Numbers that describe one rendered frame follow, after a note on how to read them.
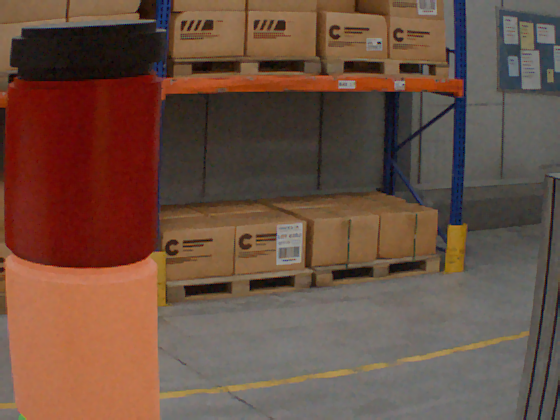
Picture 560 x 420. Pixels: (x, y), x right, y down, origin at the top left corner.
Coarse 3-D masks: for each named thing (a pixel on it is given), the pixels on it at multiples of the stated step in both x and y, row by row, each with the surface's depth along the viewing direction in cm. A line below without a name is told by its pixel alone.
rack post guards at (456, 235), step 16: (448, 224) 1002; (464, 224) 1006; (448, 240) 1003; (464, 240) 1005; (160, 256) 867; (448, 256) 1004; (464, 256) 1011; (160, 272) 869; (448, 272) 1004; (160, 288) 871; (160, 304) 873
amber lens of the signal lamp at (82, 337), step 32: (32, 288) 34; (64, 288) 34; (96, 288) 34; (128, 288) 35; (32, 320) 34; (64, 320) 34; (96, 320) 34; (128, 320) 35; (32, 352) 34; (64, 352) 34; (96, 352) 34; (128, 352) 35; (32, 384) 35; (64, 384) 34; (96, 384) 34; (128, 384) 35; (32, 416) 35; (64, 416) 35; (96, 416) 35; (128, 416) 35
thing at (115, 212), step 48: (48, 96) 33; (96, 96) 33; (144, 96) 34; (48, 144) 33; (96, 144) 33; (144, 144) 34; (48, 192) 33; (96, 192) 33; (144, 192) 35; (48, 240) 34; (96, 240) 34; (144, 240) 35
